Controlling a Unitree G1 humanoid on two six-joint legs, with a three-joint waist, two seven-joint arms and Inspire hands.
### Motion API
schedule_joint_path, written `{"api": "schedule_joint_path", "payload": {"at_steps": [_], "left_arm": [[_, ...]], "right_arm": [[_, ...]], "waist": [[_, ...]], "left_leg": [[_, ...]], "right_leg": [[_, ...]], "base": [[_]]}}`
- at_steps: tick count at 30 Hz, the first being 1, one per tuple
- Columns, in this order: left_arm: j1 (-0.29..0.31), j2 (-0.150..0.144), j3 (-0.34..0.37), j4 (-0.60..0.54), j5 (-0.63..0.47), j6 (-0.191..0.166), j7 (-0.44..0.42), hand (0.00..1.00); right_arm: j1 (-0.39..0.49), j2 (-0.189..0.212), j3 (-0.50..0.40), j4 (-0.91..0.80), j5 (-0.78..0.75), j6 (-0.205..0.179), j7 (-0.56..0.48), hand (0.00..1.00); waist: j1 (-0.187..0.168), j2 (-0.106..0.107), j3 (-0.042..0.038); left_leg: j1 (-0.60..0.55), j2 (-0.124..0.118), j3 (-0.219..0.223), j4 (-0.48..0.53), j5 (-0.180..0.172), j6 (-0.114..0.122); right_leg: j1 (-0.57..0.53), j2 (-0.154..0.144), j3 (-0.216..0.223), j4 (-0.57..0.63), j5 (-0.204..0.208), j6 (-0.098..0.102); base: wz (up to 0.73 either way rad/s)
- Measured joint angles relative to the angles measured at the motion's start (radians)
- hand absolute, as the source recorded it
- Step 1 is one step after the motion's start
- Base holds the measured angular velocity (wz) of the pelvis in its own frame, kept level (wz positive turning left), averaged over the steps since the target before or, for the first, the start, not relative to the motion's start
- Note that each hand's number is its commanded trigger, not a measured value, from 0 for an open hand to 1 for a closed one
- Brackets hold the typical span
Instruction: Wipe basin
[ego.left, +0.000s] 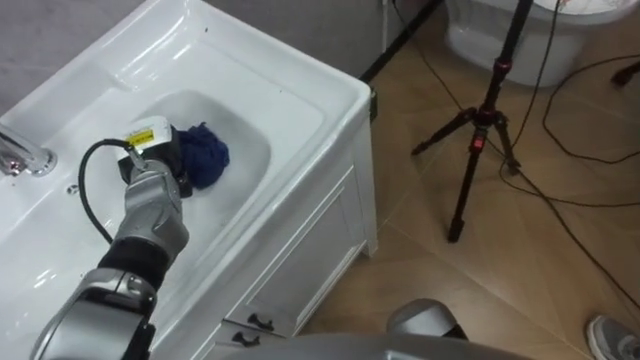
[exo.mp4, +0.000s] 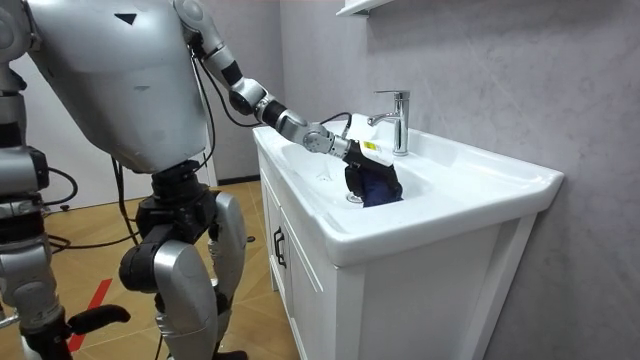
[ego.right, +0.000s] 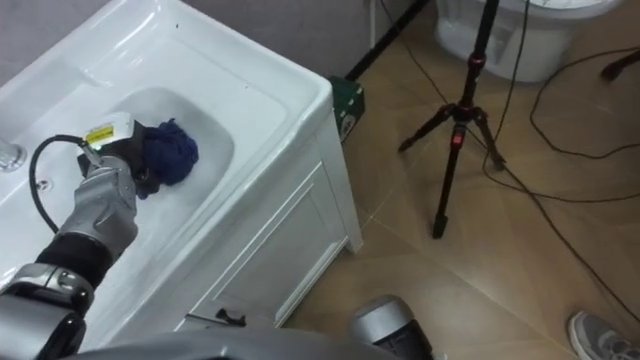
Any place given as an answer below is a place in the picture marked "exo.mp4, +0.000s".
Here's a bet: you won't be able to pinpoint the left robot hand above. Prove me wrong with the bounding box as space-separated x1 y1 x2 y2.
342 138 404 202

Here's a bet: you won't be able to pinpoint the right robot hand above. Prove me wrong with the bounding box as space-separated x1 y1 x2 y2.
19 303 133 360

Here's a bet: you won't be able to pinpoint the dark blue cloth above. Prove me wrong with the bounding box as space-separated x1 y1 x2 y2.
360 169 404 209

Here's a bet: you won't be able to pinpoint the red floor tape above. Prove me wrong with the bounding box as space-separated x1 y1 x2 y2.
66 277 114 353

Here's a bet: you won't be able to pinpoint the chrome faucet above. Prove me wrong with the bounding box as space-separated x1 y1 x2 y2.
366 89 412 158

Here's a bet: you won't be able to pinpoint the white sink cabinet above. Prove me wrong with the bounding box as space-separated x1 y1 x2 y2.
252 112 566 360

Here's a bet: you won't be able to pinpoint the robot legs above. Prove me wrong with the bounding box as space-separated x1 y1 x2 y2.
118 172 250 360

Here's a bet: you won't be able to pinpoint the robot body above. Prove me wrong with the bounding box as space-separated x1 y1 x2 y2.
21 0 217 201

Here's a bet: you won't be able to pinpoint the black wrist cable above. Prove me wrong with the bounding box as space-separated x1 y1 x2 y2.
318 111 353 140

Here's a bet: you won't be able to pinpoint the black floor cable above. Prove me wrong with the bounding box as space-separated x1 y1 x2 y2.
45 158 142 255

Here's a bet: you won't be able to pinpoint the white wall shelf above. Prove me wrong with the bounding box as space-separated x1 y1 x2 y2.
335 0 396 19

